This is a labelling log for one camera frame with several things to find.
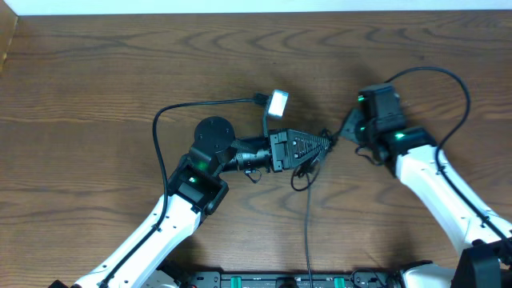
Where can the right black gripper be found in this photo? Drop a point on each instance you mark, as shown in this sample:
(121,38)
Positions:
(352,125)

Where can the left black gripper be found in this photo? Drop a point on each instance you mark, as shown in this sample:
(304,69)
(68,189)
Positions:
(278,150)

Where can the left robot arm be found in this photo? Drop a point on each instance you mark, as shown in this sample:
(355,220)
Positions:
(194,191)

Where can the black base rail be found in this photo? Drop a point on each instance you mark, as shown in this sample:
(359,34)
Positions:
(215,279)

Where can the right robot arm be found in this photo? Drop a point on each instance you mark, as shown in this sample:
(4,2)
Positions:
(481,238)

